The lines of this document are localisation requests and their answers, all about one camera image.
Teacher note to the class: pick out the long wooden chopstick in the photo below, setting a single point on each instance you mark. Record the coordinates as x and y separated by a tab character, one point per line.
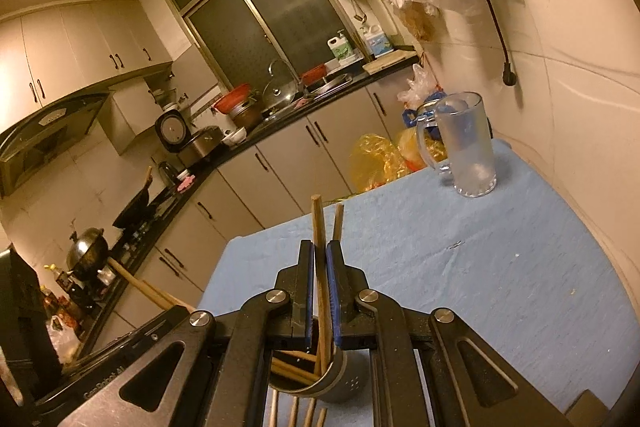
318	227

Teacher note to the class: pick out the beige upper wall cabinets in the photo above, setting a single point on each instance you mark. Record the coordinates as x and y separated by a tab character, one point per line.
75	42

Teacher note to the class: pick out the clear plastic bag with food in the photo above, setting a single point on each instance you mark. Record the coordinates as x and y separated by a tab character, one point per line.
62	339

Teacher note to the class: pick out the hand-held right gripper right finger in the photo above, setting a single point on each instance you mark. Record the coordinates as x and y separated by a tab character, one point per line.
336	307

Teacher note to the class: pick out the dark grey chopstick holder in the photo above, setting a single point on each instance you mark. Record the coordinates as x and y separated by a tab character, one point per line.
345	379

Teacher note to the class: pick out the chrome faucet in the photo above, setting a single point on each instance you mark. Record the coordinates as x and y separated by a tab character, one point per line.
280	67

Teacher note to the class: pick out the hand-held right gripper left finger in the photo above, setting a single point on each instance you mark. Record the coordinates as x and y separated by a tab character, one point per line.
308	307

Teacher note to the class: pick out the beige base cabinets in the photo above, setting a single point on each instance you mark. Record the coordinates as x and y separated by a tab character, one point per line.
280	157

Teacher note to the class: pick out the glass pot lid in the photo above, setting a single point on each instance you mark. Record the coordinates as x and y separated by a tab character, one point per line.
279	93

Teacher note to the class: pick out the white jug with blue label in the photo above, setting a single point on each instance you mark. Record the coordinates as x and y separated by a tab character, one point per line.
376	41

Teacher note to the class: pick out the pink cloth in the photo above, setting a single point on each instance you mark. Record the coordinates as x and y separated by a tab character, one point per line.
185	183

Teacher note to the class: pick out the steel kitchen sink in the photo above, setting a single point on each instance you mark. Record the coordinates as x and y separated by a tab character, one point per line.
332	84

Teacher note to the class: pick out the range hood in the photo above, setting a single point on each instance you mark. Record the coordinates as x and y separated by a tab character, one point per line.
45	142

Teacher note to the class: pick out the wooden cutting board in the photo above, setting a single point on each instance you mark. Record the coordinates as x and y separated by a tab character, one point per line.
390	62

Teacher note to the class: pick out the yellow oil bottle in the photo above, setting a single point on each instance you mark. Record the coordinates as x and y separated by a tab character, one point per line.
50	269

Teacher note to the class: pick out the blue table cloth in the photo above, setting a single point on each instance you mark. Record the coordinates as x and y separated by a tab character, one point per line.
475	282

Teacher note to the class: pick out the rice cooker with open lid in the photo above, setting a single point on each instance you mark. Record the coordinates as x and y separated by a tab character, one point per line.
185	139

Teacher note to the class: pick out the blue plastic bag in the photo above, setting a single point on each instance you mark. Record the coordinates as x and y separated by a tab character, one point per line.
410	117

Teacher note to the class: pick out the white jug with green label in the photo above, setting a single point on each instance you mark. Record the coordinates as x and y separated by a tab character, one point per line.
342	49

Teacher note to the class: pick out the set of wooden chopsticks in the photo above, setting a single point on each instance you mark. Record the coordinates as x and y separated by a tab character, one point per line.
145	289

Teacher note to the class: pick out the black wok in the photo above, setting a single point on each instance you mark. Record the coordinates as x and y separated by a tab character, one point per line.
135	207

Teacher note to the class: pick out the yellow plastic bag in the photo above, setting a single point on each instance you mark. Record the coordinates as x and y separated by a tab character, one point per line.
375	162

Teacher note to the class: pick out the brown cooking pot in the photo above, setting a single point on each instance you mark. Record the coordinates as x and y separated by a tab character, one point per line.
247	117

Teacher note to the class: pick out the red bowl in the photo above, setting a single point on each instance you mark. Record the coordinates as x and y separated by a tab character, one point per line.
314	74

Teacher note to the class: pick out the clear glass mug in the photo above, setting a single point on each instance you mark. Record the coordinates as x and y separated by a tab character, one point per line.
465	147

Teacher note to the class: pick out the dark electric kettle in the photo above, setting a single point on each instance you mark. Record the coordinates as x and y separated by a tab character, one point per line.
169	174

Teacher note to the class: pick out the white bowls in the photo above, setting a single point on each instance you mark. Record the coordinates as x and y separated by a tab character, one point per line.
234	136

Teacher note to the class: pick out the beige open wall cabinet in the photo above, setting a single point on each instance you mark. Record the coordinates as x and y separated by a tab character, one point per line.
125	117

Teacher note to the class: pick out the black countertop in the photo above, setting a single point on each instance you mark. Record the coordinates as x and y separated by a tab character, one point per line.
250	142

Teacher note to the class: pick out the kitchen window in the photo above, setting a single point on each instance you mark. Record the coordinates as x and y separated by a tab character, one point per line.
240	32

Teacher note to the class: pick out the white plastic bag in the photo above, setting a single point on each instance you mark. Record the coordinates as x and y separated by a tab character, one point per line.
420	82

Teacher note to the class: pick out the gas stove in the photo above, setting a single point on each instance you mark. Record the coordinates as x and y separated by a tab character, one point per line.
150	222

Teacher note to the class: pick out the red plastic basin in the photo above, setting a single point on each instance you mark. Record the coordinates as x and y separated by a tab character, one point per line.
232	99

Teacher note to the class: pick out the steel pot with lid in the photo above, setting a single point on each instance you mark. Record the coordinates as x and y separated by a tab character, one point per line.
87	252

